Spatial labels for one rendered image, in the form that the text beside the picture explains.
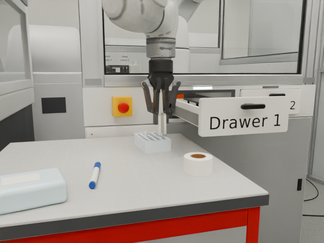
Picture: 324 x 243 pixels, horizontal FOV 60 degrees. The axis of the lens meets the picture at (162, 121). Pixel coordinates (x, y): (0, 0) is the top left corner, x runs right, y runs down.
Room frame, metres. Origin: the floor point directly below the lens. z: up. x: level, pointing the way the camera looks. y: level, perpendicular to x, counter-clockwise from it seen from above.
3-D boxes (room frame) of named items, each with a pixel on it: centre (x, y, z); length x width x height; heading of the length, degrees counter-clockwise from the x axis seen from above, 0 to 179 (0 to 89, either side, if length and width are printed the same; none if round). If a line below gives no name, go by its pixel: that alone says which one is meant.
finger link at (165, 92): (0.89, -0.01, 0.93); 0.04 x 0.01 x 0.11; 21
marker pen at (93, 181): (0.62, 0.15, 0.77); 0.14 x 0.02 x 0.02; 8
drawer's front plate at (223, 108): (0.83, -0.25, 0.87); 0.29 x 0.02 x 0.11; 104
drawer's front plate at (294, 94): (1.21, -0.47, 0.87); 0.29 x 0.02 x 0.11; 104
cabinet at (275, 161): (1.61, -0.09, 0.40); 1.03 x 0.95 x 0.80; 104
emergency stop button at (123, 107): (1.00, 0.14, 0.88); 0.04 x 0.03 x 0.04; 104
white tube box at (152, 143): (0.88, 0.03, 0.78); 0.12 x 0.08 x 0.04; 21
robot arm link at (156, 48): (0.88, 0.00, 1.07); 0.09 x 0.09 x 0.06
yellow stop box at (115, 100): (1.04, 0.15, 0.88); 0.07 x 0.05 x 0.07; 104
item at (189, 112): (1.03, -0.20, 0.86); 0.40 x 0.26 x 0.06; 14
